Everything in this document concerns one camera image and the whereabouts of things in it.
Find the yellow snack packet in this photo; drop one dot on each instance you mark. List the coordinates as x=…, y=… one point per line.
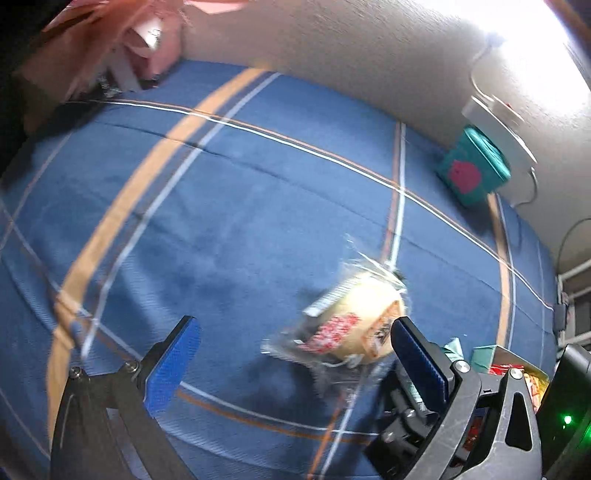
x=538, y=390

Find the teal cube box pink pattern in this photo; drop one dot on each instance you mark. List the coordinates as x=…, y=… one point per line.
x=466, y=175

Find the white shelf rack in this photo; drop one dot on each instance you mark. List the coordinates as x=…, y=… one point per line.
x=575, y=274

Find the shallow teal cardboard box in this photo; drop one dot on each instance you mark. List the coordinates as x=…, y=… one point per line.
x=485, y=357

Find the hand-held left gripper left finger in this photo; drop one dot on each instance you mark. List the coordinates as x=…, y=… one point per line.
x=173, y=364

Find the bun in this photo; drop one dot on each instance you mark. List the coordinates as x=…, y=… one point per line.
x=355, y=314

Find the pink flower box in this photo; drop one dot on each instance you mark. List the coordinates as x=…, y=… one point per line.
x=138, y=27

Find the blue plaid blanket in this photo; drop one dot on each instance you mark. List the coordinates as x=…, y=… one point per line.
x=231, y=230

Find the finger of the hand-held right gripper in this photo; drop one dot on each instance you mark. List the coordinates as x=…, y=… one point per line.
x=406, y=434

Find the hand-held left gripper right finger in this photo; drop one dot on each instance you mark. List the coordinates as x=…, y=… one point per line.
x=418, y=360

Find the white power strip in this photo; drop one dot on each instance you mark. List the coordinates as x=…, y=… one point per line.
x=489, y=117

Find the grey power adapter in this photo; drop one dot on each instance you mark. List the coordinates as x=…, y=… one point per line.
x=561, y=316

